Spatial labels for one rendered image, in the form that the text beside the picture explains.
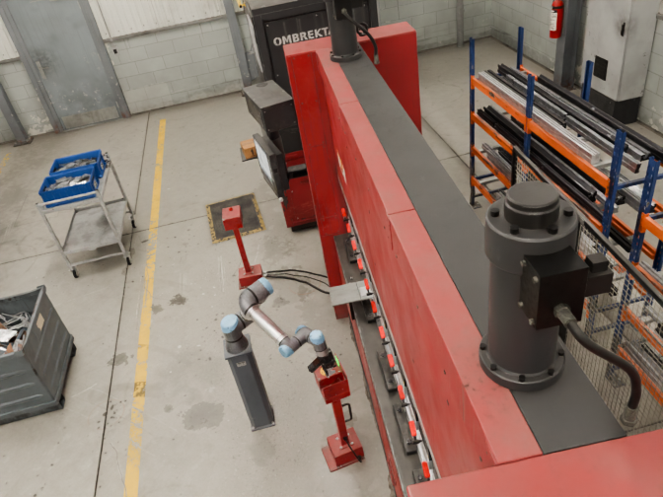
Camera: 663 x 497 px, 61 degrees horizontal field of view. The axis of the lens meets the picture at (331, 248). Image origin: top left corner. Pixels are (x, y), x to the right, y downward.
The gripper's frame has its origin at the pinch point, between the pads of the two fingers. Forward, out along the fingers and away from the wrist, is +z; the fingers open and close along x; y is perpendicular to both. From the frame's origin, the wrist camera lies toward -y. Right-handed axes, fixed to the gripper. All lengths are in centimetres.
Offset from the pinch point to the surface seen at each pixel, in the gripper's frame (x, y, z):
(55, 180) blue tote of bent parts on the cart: 364, -167, -26
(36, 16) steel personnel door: 786, -172, -115
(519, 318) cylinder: -152, 31, -164
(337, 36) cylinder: 93, 79, -154
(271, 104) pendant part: 150, 39, -108
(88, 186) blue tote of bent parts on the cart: 326, -133, -24
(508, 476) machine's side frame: -171, 15, -145
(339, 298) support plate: 43, 28, -14
